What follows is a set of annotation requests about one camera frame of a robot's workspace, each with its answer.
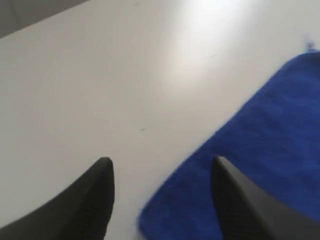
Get blue microfibre towel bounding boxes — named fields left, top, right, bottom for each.
left=138, top=49, right=320, bottom=240

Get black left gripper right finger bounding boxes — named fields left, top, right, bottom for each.
left=211, top=156, right=320, bottom=240

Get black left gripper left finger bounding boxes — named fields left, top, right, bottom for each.
left=0, top=157, right=115, bottom=240

